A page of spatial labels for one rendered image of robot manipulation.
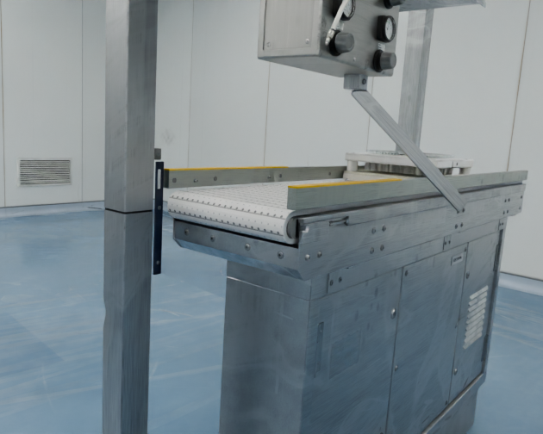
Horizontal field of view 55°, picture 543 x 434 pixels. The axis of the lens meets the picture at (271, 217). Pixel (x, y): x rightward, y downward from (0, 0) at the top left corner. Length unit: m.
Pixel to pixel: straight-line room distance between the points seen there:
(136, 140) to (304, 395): 0.52
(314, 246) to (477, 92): 3.56
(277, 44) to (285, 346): 0.51
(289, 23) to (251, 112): 4.76
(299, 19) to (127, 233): 0.44
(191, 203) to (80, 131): 5.42
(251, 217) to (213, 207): 0.08
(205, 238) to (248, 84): 4.69
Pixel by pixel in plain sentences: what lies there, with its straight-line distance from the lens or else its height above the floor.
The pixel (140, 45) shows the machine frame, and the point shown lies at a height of 1.14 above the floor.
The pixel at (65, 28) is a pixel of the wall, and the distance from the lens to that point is 6.25.
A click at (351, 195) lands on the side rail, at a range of 0.86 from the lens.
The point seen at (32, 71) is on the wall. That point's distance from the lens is 6.04.
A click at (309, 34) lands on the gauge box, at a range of 0.71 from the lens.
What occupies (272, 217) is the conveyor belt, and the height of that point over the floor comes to 0.90.
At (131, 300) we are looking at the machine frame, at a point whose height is 0.72.
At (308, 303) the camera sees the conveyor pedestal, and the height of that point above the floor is 0.74.
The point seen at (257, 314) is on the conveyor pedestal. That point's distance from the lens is 0.98.
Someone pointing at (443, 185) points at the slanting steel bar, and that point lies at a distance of 0.97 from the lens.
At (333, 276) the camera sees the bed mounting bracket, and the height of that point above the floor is 0.77.
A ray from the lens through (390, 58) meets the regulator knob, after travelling 0.82.
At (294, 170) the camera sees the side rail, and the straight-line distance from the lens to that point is 1.18.
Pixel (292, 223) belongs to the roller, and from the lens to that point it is 0.75.
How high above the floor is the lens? 1.02
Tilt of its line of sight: 9 degrees down
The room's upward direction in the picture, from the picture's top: 4 degrees clockwise
